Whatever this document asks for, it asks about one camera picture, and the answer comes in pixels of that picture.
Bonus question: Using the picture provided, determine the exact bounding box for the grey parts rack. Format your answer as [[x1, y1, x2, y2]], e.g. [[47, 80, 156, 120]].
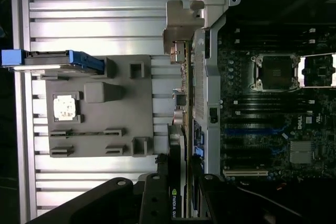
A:
[[46, 55, 153, 158]]

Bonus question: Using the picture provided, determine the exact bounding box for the white expansion slot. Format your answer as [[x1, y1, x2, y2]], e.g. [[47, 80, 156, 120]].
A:
[[223, 169, 269, 178]]

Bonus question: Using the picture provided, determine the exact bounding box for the disk with blue carrier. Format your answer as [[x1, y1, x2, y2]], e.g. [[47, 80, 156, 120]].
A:
[[1, 49, 106, 74]]

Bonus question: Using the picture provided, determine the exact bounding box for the silver chipset heatsink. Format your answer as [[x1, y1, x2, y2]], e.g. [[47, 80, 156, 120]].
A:
[[290, 141, 314, 164]]

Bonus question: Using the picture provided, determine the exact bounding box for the green Dell motherboard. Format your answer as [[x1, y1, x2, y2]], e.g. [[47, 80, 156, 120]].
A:
[[219, 22, 336, 183]]

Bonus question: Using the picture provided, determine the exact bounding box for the blue expansion slot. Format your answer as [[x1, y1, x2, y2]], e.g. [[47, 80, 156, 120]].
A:
[[225, 128, 286, 135]]

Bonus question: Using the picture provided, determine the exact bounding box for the grey metal PC case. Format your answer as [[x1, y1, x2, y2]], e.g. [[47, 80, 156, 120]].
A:
[[188, 0, 336, 224]]

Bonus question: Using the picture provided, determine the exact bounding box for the black RAM slot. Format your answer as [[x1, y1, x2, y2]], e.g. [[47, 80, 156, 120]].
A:
[[233, 94, 316, 101], [233, 26, 317, 34], [233, 44, 317, 50], [233, 38, 317, 45], [233, 33, 317, 39], [233, 99, 316, 105], [233, 104, 316, 111], [233, 110, 316, 116]]

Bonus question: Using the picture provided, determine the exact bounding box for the grey corner fixture block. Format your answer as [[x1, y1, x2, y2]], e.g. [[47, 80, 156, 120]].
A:
[[188, 0, 227, 29]]

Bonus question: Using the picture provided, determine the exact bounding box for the silver socket cover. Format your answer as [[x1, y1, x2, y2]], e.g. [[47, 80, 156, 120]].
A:
[[298, 53, 336, 88]]

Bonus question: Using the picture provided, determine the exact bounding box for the silver CPU chip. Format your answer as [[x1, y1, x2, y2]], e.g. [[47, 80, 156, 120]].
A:
[[53, 94, 77, 122]]

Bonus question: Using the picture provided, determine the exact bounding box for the CPU socket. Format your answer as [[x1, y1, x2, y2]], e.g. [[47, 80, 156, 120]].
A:
[[249, 53, 300, 92]]

